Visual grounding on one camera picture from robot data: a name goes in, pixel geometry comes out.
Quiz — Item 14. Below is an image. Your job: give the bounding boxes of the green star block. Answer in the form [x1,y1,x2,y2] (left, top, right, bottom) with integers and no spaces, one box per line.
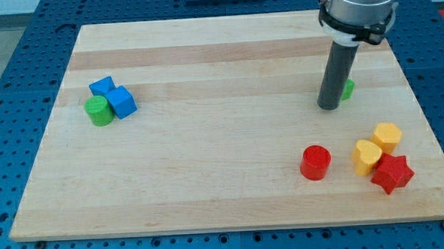
[341,79,356,101]

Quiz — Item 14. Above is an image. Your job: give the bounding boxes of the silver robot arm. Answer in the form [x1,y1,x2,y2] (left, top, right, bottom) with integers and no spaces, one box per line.
[318,0,398,47]

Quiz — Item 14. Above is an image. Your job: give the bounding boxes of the red star block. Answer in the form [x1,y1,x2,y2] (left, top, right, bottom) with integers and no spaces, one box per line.
[370,153,415,194]

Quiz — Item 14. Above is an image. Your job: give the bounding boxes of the wooden board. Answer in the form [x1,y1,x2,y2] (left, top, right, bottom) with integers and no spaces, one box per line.
[10,10,444,242]

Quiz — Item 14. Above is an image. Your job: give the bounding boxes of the red cylinder block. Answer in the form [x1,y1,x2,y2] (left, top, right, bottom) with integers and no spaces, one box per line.
[300,145,332,181]

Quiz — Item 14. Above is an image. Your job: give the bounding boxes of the blue cube block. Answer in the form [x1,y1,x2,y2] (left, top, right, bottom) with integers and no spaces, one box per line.
[105,86,137,119]

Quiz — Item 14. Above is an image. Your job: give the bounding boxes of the green cylinder block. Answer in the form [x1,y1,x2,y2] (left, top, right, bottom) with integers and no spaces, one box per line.
[84,95,114,127]

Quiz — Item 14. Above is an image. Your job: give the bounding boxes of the blue triangle block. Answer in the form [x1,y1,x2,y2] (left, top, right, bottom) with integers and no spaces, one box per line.
[89,76,116,97]

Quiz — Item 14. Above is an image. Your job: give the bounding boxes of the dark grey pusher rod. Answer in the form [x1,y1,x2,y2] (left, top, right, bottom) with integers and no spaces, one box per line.
[317,41,359,110]

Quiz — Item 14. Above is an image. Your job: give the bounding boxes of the yellow heart block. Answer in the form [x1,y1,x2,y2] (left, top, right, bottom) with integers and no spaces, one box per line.
[350,139,383,176]

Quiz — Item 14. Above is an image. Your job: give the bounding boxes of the yellow hexagon block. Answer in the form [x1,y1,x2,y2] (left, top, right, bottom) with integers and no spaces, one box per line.
[370,122,403,155]

